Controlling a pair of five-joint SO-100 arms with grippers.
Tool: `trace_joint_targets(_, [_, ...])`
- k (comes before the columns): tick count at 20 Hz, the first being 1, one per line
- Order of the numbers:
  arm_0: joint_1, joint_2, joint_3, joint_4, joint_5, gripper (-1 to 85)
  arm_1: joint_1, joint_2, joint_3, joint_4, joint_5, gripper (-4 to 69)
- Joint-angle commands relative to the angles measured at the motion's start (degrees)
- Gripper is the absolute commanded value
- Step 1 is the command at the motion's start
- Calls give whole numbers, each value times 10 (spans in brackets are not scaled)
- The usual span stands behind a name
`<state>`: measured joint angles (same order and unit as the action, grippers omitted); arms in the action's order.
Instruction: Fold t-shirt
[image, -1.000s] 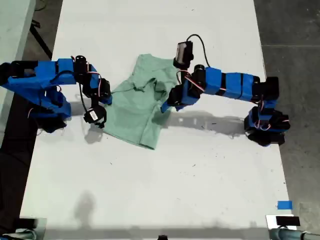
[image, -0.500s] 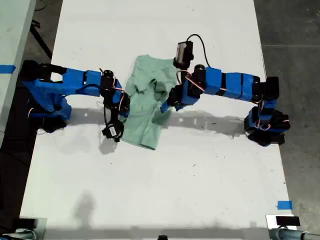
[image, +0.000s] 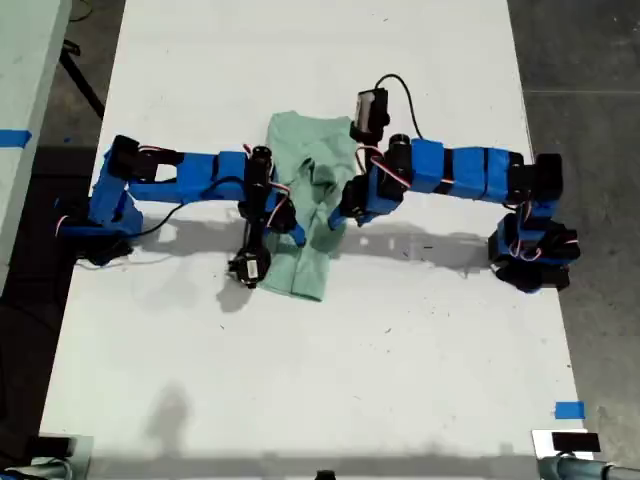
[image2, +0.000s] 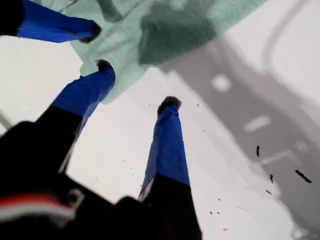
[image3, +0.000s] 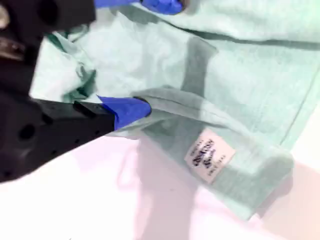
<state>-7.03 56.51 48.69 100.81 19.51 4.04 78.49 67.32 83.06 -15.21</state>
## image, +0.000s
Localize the pale green T-shirt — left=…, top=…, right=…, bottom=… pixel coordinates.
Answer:
left=257, top=110, right=362, bottom=303

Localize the black camera cable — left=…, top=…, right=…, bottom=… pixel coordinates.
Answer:
left=374, top=73, right=426, bottom=142
left=127, top=199, right=221, bottom=241

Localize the black box on white card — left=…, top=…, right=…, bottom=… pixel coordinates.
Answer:
left=551, top=432, right=601, bottom=454

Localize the black stand leg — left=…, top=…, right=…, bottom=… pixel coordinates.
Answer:
left=58, top=42, right=106, bottom=121

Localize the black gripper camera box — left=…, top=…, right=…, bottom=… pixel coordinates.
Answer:
left=349, top=88, right=391, bottom=144
left=227, top=247, right=274, bottom=290

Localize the pale grey side bench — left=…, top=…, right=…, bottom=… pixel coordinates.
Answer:
left=0, top=0, right=74, bottom=296

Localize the small black box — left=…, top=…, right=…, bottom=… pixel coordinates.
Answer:
left=37, top=436, right=76, bottom=459

